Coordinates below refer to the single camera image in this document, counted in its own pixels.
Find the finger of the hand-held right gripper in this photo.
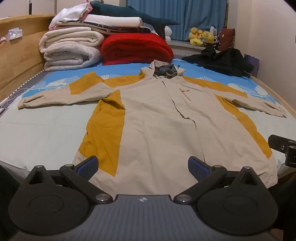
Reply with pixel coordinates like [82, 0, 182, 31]
[268, 134, 296, 167]

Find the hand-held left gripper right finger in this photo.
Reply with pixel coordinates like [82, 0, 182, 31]
[173, 156, 264, 204]

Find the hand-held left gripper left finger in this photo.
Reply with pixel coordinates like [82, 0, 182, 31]
[23, 156, 113, 204]

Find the beige and mustard jacket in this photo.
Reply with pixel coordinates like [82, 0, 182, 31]
[17, 60, 287, 189]

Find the blue and white bed sheet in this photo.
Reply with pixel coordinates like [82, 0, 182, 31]
[0, 58, 296, 179]

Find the purple box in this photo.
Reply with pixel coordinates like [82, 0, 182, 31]
[244, 54, 260, 77]

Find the black jacket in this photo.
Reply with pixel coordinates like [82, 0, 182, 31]
[181, 46, 255, 78]

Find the red folded blanket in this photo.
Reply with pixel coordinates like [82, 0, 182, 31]
[100, 33, 174, 66]

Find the yellow plush toy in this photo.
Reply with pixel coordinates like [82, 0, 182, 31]
[188, 27, 204, 47]
[202, 31, 214, 44]

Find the tissue pack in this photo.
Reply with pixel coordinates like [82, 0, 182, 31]
[5, 27, 23, 42]

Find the blue curtain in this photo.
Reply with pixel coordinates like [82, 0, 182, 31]
[127, 0, 228, 42]

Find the pink and white cloth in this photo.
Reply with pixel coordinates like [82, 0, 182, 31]
[48, 0, 93, 30]

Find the dark blue shark plush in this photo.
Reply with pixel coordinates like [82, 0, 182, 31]
[89, 1, 180, 40]

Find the wooden bed frame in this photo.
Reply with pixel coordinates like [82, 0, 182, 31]
[0, 14, 296, 183]

